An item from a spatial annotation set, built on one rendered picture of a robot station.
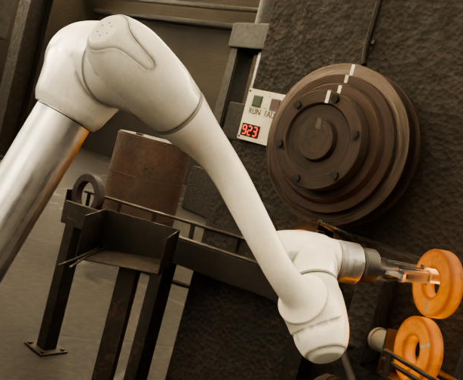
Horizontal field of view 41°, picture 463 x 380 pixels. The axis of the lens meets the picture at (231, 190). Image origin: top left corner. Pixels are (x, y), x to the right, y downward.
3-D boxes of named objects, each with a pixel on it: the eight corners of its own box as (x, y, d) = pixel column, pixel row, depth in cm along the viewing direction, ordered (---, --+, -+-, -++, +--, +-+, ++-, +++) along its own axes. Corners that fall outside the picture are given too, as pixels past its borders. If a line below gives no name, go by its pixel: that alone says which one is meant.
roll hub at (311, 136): (274, 177, 187) (298, 86, 184) (353, 202, 169) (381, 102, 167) (262, 175, 183) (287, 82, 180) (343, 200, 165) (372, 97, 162)
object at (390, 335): (403, 377, 150) (413, 333, 150) (404, 378, 149) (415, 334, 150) (376, 372, 148) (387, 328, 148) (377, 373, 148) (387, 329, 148)
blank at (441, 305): (430, 246, 148) (418, 244, 147) (470, 255, 133) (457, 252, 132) (418, 311, 148) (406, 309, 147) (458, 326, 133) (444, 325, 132)
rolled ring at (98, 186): (102, 176, 248) (108, 177, 251) (75, 170, 260) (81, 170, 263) (93, 222, 249) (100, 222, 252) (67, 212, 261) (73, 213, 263)
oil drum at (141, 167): (133, 237, 527) (159, 136, 519) (180, 261, 489) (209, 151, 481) (75, 235, 482) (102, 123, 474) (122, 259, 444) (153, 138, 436)
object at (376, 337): (385, 352, 159) (390, 329, 159) (403, 363, 150) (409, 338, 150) (364, 348, 157) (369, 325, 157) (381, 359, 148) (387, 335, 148)
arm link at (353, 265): (337, 286, 129) (363, 290, 131) (347, 244, 128) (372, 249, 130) (320, 274, 138) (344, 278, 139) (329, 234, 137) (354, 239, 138)
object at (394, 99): (262, 202, 202) (300, 59, 197) (391, 247, 172) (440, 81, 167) (249, 200, 197) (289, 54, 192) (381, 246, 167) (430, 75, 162)
